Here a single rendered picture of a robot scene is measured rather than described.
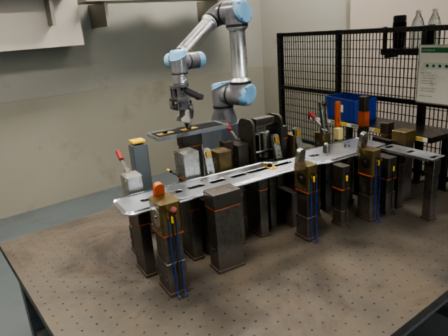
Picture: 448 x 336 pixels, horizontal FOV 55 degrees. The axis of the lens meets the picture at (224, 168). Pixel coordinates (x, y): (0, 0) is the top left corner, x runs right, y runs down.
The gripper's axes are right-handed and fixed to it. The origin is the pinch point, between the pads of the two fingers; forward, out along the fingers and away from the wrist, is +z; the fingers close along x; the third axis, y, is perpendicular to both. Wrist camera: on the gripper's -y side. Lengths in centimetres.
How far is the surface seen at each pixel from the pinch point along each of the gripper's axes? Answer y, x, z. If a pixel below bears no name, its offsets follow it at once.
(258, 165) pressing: -14.4, 32.1, 18.0
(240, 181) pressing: 4.8, 41.2, 18.0
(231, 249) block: 21, 52, 39
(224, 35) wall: -245, -264, -35
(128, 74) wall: -110, -269, -3
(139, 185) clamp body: 38.7, 16.5, 16.0
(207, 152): 6.0, 21.1, 8.7
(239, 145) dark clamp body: -13.2, 20.8, 10.0
